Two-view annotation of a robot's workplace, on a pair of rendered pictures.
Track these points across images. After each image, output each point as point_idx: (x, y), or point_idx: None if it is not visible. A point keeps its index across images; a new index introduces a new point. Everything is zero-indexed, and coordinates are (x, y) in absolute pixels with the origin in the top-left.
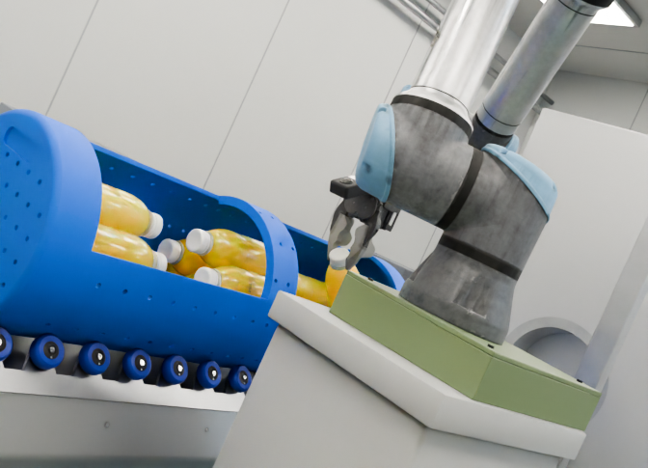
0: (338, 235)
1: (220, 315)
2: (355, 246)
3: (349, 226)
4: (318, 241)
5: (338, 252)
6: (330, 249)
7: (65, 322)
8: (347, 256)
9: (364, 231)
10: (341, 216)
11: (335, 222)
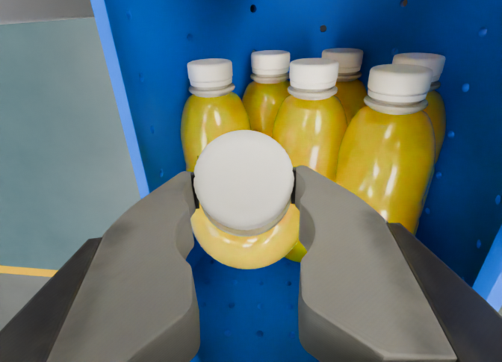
0: (311, 228)
1: None
2: (155, 217)
3: (299, 322)
4: (473, 285)
5: (252, 181)
6: (303, 170)
7: None
8: (196, 187)
9: (101, 313)
10: (407, 333)
11: (413, 269)
